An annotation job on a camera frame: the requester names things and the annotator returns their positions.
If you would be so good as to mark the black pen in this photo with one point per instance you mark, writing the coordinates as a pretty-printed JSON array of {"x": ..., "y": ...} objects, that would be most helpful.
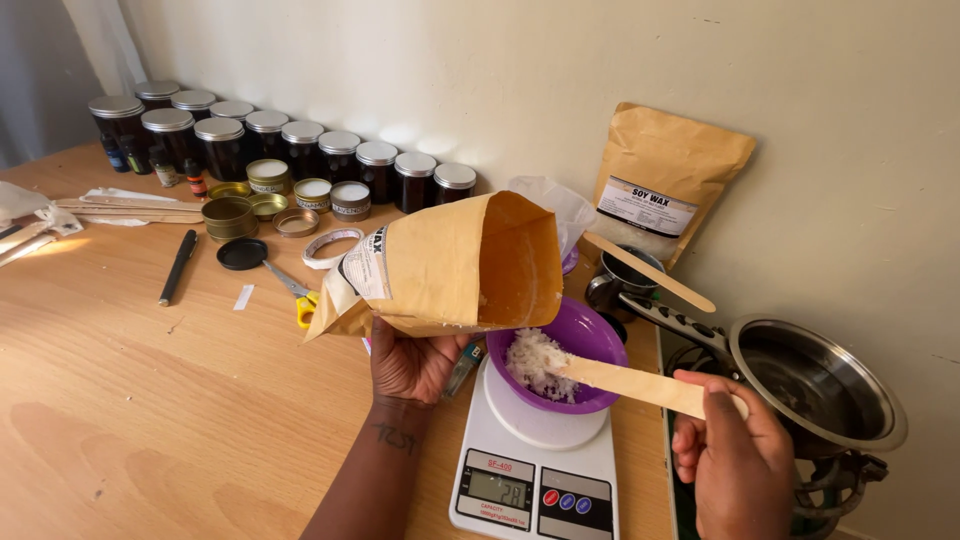
[{"x": 178, "y": 266}]

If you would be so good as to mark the white paper sheet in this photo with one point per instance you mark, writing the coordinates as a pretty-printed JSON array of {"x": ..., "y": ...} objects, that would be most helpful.
[{"x": 112, "y": 194}]

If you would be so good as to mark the purple plastic bowl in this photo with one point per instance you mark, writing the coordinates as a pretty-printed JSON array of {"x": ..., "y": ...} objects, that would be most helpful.
[{"x": 592, "y": 334}]

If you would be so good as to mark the green small oil bottle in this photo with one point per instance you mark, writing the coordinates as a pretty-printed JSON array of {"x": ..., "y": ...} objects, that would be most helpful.
[{"x": 135, "y": 157}]

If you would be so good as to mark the white digital kitchen scale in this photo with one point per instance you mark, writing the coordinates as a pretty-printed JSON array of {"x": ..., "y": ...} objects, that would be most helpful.
[{"x": 525, "y": 480}]

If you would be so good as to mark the person's left hand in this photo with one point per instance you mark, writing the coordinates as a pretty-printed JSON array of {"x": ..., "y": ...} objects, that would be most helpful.
[{"x": 405, "y": 367}]

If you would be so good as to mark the black round object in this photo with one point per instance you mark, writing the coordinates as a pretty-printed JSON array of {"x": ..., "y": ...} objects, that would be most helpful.
[{"x": 616, "y": 324}]

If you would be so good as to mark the white sticker roll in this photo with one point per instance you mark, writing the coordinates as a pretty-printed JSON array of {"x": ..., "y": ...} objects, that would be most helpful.
[{"x": 315, "y": 255}]

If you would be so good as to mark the wide wooden stirring stick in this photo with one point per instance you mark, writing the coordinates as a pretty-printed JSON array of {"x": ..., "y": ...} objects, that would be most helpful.
[{"x": 630, "y": 381}]

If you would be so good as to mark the kraft paper wax bag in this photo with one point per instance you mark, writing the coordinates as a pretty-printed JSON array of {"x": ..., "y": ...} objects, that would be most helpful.
[{"x": 442, "y": 270}]

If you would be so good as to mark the blue small oil bottle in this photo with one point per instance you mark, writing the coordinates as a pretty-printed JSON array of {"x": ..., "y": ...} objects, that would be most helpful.
[{"x": 115, "y": 156}]

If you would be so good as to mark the wooden stick in pitcher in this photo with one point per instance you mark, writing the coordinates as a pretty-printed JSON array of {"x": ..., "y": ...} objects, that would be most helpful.
[{"x": 652, "y": 274}]

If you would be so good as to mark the orange small oil bottle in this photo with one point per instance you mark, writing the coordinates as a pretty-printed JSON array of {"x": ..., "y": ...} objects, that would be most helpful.
[{"x": 196, "y": 181}]

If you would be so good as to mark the thin wooden stick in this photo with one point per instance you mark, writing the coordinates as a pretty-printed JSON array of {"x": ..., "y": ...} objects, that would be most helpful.
[
  {"x": 127, "y": 204},
  {"x": 142, "y": 217}
]

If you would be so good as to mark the white paper scrap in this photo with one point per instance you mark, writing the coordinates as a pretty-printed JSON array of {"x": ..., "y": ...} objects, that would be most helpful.
[{"x": 244, "y": 297}]

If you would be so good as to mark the group of dark silver-lidded jars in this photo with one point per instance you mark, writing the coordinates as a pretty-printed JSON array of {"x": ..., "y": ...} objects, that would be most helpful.
[{"x": 300, "y": 146}]

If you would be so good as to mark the white wax flakes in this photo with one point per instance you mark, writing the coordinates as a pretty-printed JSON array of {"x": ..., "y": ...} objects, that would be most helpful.
[{"x": 532, "y": 364}]

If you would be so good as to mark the black round lid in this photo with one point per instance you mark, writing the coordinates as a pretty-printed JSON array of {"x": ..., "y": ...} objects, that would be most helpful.
[{"x": 241, "y": 254}]

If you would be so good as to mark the labelled gold candle tin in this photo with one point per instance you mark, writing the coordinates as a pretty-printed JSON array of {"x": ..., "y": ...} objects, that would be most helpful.
[
  {"x": 313, "y": 196},
  {"x": 268, "y": 178}
]

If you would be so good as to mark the person's left fingers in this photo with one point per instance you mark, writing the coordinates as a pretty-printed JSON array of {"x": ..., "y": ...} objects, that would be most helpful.
[{"x": 452, "y": 349}]

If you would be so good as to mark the gold tin lid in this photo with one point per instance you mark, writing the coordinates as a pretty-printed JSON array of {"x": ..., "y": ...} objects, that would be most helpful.
[
  {"x": 229, "y": 190},
  {"x": 268, "y": 205}
]

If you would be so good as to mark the wick packets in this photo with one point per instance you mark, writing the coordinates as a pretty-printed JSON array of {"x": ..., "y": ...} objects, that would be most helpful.
[{"x": 22, "y": 246}]

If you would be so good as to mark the stack of empty gold tins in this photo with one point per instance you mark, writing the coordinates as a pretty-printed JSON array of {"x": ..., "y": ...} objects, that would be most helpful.
[{"x": 228, "y": 219}]

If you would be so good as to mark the crumpled clear plastic packet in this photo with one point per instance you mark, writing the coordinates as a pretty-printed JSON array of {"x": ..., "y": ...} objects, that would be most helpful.
[{"x": 30, "y": 202}]

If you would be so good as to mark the sealed kraft wax bag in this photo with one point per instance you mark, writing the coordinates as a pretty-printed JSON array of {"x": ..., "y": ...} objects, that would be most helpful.
[{"x": 667, "y": 165}]

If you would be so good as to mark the person's right hand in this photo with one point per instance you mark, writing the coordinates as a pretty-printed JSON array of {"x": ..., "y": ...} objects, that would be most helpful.
[{"x": 742, "y": 465}]

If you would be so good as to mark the copper tin lid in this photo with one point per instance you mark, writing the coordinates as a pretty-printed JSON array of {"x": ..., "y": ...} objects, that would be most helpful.
[{"x": 295, "y": 223}]

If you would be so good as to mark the labelled brown candle tin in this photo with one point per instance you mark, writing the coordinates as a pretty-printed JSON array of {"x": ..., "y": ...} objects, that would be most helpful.
[{"x": 350, "y": 202}]

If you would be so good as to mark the clear lighter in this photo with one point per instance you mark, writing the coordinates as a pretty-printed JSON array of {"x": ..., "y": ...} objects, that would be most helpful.
[{"x": 463, "y": 370}]

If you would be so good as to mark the purple plastic lid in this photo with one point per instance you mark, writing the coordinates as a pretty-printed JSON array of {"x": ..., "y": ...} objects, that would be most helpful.
[{"x": 571, "y": 261}]

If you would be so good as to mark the pale label small oil bottle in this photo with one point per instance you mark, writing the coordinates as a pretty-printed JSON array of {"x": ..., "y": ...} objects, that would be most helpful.
[{"x": 164, "y": 169}]

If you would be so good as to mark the grey curtain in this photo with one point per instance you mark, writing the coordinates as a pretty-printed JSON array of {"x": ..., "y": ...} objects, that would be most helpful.
[{"x": 45, "y": 67}]

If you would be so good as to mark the gas stove burner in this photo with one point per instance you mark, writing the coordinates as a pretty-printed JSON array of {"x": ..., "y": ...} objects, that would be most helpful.
[{"x": 832, "y": 480}]

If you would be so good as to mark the clear plastic bag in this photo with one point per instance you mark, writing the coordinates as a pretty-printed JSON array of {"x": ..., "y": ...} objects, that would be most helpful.
[{"x": 562, "y": 206}]

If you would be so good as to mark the small metal pitcher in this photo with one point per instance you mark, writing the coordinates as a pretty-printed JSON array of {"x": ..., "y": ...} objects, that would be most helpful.
[{"x": 611, "y": 289}]

